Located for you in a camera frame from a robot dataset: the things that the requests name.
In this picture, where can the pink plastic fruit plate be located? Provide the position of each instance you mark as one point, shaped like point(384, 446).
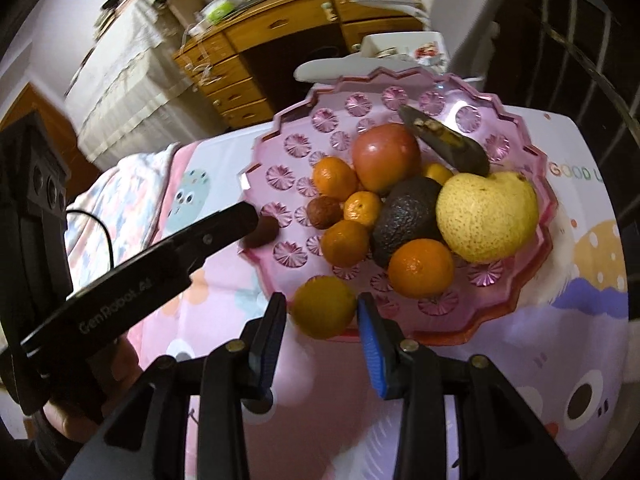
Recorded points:
point(500, 285)

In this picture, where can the small yellow citrus fruit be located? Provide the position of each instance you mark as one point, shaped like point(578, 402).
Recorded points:
point(439, 174)

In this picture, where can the overripe dark banana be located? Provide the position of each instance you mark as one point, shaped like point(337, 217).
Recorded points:
point(460, 152)

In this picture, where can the green packet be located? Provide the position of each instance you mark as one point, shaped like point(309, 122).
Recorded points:
point(220, 10)

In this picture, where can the dark red small fruit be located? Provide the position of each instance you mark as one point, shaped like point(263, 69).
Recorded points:
point(265, 234)

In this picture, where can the yellowish orange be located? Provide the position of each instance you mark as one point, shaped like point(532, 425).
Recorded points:
point(322, 307)

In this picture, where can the grey office chair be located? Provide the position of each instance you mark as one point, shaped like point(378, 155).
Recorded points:
point(340, 66)

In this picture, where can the wooden desk with drawers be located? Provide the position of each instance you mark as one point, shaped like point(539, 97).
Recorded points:
point(280, 20)

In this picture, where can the person's left hand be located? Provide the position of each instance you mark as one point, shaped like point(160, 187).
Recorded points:
point(70, 422)

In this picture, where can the white cloth-covered cabinet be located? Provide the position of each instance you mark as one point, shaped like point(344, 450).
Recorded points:
point(125, 85)

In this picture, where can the yellow speckled pear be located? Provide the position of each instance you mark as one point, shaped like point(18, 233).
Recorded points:
point(485, 215)

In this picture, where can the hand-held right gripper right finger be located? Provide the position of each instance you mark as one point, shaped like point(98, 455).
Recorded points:
point(374, 355)

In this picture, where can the brown wooden door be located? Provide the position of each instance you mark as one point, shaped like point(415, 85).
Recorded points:
point(52, 110)

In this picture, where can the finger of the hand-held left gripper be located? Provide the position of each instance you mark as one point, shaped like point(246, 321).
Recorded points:
point(210, 232)

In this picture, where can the cartoon printed table mat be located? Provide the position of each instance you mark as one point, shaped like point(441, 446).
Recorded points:
point(550, 360)

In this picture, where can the white box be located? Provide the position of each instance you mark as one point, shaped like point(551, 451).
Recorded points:
point(400, 40)

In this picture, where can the floral quilt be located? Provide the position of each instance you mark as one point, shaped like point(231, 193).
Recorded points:
point(135, 185)

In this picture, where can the dark avocado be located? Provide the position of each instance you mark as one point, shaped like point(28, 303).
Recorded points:
point(400, 220)

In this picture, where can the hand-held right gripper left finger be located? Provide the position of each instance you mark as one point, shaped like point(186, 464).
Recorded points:
point(270, 350)

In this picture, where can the small brown round fruit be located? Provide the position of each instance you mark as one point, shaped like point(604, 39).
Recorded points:
point(324, 212)

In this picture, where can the large orange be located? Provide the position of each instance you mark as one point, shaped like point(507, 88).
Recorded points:
point(420, 267)

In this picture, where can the red apple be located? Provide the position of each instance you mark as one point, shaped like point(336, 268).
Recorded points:
point(385, 157)

